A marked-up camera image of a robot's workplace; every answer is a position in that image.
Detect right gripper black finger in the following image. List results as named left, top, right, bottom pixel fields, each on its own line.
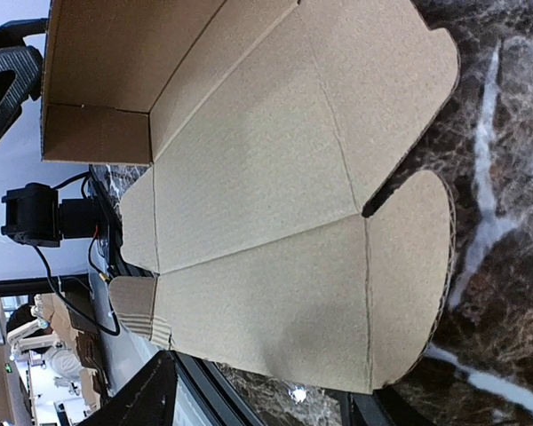
left=82, top=351, right=178, bottom=426

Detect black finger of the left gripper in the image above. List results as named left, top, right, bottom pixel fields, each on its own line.
left=0, top=18, right=49, bottom=139

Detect brown cardboard box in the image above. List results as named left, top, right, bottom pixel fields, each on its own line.
left=42, top=1, right=459, bottom=394

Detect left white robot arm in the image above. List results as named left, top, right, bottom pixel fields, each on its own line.
left=0, top=18, right=121, bottom=336

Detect black front table rail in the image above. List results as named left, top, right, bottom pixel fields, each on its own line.
left=89, top=165, right=390, bottom=425

